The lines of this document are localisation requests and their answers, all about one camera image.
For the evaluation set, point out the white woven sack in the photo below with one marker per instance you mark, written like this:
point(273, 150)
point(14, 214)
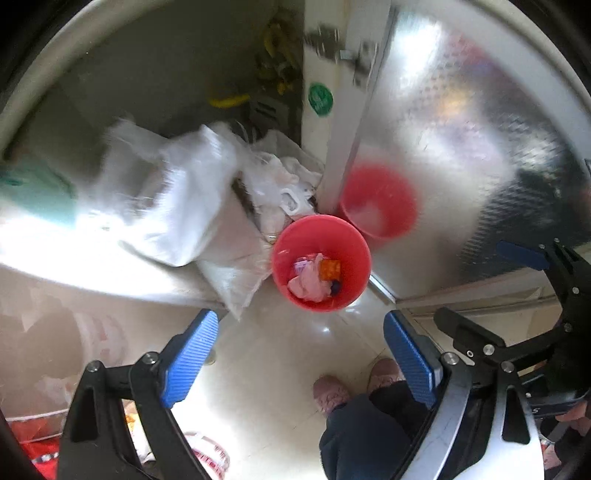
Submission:
point(175, 194)

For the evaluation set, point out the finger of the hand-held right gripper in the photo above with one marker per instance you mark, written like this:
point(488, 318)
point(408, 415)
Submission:
point(521, 256)
point(466, 334)

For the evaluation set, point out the steel cabinet door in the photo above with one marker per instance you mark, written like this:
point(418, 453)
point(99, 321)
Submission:
point(461, 138)

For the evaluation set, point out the person's dark trouser leg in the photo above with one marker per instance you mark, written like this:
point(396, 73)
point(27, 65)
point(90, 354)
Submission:
point(364, 438)

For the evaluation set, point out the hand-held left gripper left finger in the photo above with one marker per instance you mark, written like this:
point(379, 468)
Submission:
point(189, 360)

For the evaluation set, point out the green round sticker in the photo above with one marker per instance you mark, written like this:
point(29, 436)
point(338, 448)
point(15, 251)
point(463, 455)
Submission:
point(320, 98)

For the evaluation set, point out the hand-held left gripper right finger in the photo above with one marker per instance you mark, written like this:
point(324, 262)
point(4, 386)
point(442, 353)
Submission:
point(411, 360)

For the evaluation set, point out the person's right hand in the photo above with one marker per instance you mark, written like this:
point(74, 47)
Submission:
point(578, 414)

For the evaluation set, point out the red bag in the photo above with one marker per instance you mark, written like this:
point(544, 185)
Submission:
point(32, 447)

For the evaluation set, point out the white bucket red label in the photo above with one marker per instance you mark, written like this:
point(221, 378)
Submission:
point(210, 454)

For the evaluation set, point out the teal bag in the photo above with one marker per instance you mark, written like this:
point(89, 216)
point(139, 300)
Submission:
point(37, 194)

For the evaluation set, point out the red plastic bucket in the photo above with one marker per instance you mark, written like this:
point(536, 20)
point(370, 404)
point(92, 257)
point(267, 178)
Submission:
point(286, 240)

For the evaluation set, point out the small pink white box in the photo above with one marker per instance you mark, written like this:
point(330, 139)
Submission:
point(302, 266)

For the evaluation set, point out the orange snack packet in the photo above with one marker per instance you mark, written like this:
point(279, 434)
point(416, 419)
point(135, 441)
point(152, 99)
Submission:
point(330, 270)

